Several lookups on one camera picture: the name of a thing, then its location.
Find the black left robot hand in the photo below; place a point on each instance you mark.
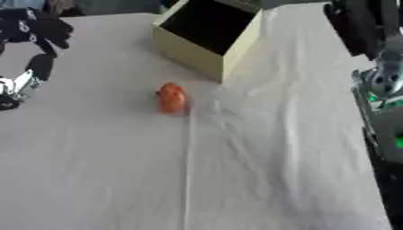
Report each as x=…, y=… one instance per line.
x=27, y=27

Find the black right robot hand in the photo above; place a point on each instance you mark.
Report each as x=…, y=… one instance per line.
x=362, y=24

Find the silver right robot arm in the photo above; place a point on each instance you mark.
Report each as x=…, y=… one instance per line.
x=385, y=125

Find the tan cardboard box black inside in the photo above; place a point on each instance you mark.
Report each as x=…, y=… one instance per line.
x=210, y=33

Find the orange toy fruit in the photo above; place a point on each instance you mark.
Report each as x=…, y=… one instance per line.
x=172, y=99

